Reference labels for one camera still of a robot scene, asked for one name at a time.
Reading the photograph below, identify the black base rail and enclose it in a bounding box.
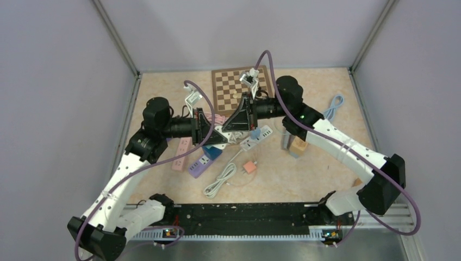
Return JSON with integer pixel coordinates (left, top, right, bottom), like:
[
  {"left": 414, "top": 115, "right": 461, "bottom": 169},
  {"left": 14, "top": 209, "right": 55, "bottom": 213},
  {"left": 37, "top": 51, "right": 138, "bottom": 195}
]
[{"left": 150, "top": 194, "right": 354, "bottom": 236}]

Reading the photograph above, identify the wooden chessboard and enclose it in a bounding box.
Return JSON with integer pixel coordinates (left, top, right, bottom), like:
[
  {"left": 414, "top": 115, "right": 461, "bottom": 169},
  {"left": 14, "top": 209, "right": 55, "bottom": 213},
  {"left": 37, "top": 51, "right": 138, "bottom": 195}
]
[{"left": 211, "top": 65, "right": 274, "bottom": 117}]

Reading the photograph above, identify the silver microphone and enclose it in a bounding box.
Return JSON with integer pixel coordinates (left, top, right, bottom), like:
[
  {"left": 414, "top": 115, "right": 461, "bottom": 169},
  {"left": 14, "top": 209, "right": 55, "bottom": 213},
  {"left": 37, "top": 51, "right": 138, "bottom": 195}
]
[{"left": 281, "top": 132, "right": 291, "bottom": 150}]

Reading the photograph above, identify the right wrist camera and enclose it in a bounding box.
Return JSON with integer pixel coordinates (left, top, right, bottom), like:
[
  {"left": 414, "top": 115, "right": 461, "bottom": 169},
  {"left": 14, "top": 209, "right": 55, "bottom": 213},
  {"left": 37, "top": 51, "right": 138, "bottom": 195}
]
[{"left": 239, "top": 68, "right": 259, "bottom": 99}]

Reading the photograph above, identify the white coiled power cable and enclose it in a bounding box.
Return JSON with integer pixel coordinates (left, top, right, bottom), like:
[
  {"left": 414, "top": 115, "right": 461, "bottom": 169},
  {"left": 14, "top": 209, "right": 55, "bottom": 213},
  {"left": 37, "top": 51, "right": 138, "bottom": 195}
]
[{"left": 225, "top": 131, "right": 249, "bottom": 147}]

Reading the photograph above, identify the light blue coiled cable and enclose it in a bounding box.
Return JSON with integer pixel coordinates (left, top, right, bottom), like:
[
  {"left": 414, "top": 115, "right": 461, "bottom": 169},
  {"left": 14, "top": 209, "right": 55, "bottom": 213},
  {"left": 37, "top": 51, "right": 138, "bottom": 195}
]
[{"left": 321, "top": 94, "right": 346, "bottom": 123}]

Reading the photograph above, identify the white flat coiled cable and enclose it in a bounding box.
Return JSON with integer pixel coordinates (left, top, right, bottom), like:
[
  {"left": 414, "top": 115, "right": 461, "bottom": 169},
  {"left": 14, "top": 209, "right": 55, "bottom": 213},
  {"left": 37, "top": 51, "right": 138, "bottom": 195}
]
[{"left": 203, "top": 148, "right": 242, "bottom": 200}]

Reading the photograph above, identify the purple power strip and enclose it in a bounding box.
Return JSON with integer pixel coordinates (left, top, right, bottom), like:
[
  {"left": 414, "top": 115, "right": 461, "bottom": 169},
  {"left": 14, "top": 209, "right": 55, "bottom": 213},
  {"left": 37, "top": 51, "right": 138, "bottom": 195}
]
[{"left": 188, "top": 154, "right": 214, "bottom": 179}]

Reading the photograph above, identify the white charger plug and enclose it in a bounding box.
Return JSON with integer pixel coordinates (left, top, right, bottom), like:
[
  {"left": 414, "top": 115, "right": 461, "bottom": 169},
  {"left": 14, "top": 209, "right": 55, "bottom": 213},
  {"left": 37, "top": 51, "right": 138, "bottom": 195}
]
[{"left": 210, "top": 126, "right": 232, "bottom": 150}]

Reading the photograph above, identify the orange pink charger plug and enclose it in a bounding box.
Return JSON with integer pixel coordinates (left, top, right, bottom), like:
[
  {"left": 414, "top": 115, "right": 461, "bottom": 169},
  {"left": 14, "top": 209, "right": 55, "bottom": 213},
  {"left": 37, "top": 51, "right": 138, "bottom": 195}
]
[{"left": 242, "top": 161, "right": 257, "bottom": 174}]

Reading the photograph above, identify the light blue charger plug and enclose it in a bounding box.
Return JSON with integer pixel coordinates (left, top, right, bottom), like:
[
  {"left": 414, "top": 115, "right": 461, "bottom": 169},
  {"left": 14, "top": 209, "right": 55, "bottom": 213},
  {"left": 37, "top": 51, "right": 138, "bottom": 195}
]
[{"left": 250, "top": 128, "right": 261, "bottom": 140}]

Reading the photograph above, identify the blue cube socket adapter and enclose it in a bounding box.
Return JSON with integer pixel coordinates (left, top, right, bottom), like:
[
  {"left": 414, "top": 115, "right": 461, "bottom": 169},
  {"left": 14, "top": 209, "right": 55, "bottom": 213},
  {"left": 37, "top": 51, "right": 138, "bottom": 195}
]
[{"left": 202, "top": 146, "right": 223, "bottom": 161}]

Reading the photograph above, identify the wooden cube socket adapter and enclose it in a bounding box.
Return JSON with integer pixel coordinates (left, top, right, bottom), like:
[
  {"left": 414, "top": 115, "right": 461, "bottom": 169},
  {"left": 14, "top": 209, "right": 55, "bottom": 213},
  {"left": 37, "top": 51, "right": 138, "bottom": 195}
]
[{"left": 289, "top": 137, "right": 308, "bottom": 154}]

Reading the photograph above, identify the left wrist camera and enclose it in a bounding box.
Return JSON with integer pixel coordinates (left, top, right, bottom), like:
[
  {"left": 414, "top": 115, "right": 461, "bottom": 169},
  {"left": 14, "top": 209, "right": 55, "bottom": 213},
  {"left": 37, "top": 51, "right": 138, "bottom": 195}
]
[{"left": 185, "top": 90, "right": 203, "bottom": 115}]

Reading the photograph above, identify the pink power strip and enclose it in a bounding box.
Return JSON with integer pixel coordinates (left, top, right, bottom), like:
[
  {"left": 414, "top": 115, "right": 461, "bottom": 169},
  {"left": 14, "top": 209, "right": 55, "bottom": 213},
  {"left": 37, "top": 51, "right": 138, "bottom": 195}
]
[{"left": 171, "top": 137, "right": 192, "bottom": 172}]

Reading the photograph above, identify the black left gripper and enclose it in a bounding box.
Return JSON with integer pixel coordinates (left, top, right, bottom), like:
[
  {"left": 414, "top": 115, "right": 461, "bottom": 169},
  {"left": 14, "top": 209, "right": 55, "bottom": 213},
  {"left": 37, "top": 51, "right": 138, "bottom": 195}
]
[{"left": 161, "top": 107, "right": 228, "bottom": 146}]

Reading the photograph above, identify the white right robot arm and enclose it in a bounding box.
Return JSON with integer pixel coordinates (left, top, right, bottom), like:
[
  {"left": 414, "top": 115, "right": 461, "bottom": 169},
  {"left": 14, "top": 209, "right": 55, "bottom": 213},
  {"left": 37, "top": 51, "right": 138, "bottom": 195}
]
[{"left": 222, "top": 76, "right": 405, "bottom": 224}]

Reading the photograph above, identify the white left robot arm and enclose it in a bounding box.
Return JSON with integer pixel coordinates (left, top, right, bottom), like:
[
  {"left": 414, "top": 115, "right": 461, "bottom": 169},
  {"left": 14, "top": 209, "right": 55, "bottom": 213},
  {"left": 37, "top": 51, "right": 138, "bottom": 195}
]
[{"left": 67, "top": 97, "right": 228, "bottom": 260}]

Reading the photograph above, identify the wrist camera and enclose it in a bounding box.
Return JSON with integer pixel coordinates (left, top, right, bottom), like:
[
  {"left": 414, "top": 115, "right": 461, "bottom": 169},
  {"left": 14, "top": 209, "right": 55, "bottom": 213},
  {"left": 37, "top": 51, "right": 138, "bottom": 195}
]
[
  {"left": 239, "top": 68, "right": 259, "bottom": 99},
  {"left": 185, "top": 90, "right": 203, "bottom": 115}
]

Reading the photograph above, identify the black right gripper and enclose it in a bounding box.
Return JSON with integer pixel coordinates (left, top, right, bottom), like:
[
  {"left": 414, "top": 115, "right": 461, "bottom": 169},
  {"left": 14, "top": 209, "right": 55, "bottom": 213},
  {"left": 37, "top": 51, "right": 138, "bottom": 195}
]
[{"left": 222, "top": 92, "right": 289, "bottom": 132}]

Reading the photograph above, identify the small wooden cork block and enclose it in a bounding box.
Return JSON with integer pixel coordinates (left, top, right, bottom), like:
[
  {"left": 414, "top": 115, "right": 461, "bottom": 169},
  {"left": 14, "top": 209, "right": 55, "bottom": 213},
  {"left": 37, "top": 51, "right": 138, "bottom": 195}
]
[{"left": 353, "top": 178, "right": 363, "bottom": 187}]

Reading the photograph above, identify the white power strip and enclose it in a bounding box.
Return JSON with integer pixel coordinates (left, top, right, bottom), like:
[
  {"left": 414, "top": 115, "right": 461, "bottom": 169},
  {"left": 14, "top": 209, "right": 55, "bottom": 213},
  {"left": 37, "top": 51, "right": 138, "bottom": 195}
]
[{"left": 239, "top": 125, "right": 273, "bottom": 151}]

